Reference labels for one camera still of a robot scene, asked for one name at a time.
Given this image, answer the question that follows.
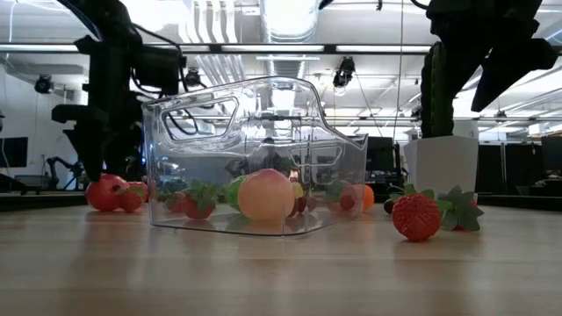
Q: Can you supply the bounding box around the orange plastic fruit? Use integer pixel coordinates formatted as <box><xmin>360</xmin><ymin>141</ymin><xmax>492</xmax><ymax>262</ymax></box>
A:
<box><xmin>362</xmin><ymin>183</ymin><xmax>376</xmax><ymax>212</ymax></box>

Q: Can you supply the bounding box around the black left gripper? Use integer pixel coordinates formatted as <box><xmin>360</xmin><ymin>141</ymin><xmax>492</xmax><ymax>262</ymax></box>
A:
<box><xmin>51</xmin><ymin>34</ymin><xmax>144</xmax><ymax>183</ymax></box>

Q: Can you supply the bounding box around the thin hanging cable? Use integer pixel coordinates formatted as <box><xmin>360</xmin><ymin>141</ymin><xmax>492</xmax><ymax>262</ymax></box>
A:
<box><xmin>396</xmin><ymin>0</ymin><xmax>404</xmax><ymax>141</ymax></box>

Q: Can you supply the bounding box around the white plant pot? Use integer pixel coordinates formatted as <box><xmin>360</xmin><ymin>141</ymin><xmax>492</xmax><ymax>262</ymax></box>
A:
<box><xmin>402</xmin><ymin>134</ymin><xmax>480</xmax><ymax>195</ymax></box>

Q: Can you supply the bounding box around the pale orange plastic peach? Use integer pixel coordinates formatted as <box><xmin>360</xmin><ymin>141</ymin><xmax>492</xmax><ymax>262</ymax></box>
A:
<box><xmin>237</xmin><ymin>168</ymin><xmax>296</xmax><ymax>222</ymax></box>

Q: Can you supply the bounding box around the green plastic lime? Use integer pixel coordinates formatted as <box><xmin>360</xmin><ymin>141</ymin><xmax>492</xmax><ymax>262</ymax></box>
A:
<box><xmin>222</xmin><ymin>175</ymin><xmax>249</xmax><ymax>212</ymax></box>

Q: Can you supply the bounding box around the black office partition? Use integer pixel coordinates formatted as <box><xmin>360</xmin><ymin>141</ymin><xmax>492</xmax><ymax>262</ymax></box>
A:
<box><xmin>476</xmin><ymin>142</ymin><xmax>544</xmax><ymax>195</ymax></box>

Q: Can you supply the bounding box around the dark green plastic vegetable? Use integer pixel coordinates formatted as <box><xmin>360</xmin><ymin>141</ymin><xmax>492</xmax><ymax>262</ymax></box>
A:
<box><xmin>156</xmin><ymin>177</ymin><xmax>190</xmax><ymax>194</ymax></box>

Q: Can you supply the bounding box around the black ceiling camera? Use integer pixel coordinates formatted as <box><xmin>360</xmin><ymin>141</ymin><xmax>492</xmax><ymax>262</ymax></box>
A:
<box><xmin>184</xmin><ymin>67</ymin><xmax>203</xmax><ymax>89</ymax></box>
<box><xmin>33</xmin><ymin>73</ymin><xmax>54</xmax><ymax>96</ymax></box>
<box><xmin>331</xmin><ymin>55</ymin><xmax>357</xmax><ymax>89</ymax></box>

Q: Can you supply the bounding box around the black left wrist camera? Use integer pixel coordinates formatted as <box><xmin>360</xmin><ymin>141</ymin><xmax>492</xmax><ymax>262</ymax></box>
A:
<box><xmin>131</xmin><ymin>43</ymin><xmax>186</xmax><ymax>96</ymax></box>

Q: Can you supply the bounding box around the person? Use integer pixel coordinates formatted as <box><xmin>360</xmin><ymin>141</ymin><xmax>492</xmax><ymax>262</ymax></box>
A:
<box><xmin>258</xmin><ymin>137</ymin><xmax>282</xmax><ymax>170</ymax></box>

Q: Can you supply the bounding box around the red plastic apple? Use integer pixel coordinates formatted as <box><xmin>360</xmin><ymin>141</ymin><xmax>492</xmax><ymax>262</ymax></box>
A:
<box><xmin>84</xmin><ymin>173</ymin><xmax>131</xmax><ymax>213</ymax></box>

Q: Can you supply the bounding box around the distant black frame bar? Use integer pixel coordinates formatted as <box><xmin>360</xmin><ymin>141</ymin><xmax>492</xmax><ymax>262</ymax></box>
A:
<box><xmin>144</xmin><ymin>114</ymin><xmax>562</xmax><ymax>123</ymax></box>

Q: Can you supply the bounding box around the silver ceiling duct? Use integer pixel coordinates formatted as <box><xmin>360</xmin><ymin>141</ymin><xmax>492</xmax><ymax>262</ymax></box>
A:
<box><xmin>259</xmin><ymin>0</ymin><xmax>321</xmax><ymax>44</ymax></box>

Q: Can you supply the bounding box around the overhead light bar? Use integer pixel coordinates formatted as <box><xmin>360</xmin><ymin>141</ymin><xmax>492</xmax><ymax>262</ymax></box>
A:
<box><xmin>0</xmin><ymin>42</ymin><xmax>434</xmax><ymax>56</ymax></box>

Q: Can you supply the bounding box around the large red plastic strawberry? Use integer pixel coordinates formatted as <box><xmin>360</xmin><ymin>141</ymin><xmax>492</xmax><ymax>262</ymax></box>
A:
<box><xmin>388</xmin><ymin>183</ymin><xmax>443</xmax><ymax>243</ymax></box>
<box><xmin>181</xmin><ymin>178</ymin><xmax>220</xmax><ymax>220</ymax></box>

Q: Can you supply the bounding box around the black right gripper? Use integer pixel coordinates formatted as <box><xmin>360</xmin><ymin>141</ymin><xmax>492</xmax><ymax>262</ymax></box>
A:
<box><xmin>426</xmin><ymin>0</ymin><xmax>558</xmax><ymax>113</ymax></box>

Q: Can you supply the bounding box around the black computer monitor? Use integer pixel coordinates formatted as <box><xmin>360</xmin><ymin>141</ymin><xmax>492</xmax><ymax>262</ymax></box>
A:
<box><xmin>366</xmin><ymin>135</ymin><xmax>395</xmax><ymax>173</ymax></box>
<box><xmin>0</xmin><ymin>136</ymin><xmax>29</xmax><ymax>169</ymax></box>
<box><xmin>540</xmin><ymin>135</ymin><xmax>562</xmax><ymax>176</ymax></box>

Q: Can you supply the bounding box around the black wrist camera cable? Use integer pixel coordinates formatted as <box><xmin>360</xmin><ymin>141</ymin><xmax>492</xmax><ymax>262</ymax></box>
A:
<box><xmin>129</xmin><ymin>24</ymin><xmax>207</xmax><ymax>137</ymax></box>

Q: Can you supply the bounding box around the clear plastic storage container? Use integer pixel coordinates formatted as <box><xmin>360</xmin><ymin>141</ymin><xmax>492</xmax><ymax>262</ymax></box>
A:
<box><xmin>140</xmin><ymin>75</ymin><xmax>369</xmax><ymax>241</ymax></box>

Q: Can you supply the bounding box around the tall green cactus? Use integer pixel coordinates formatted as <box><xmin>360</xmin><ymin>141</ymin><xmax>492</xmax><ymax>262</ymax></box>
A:
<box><xmin>420</xmin><ymin>41</ymin><xmax>456</xmax><ymax>140</ymax></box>

